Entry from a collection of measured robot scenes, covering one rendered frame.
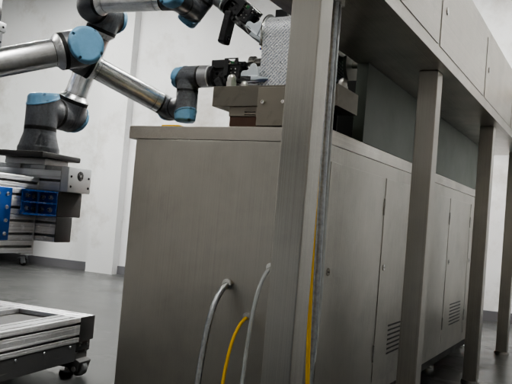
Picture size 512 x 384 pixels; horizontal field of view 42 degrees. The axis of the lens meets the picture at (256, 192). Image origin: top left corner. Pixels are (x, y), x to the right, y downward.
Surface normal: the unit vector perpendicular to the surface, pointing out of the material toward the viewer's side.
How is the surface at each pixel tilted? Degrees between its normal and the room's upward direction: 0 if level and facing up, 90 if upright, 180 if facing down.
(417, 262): 90
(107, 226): 90
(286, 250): 90
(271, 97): 90
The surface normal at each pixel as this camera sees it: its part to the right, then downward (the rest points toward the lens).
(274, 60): -0.48, -0.07
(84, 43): 0.61, -0.03
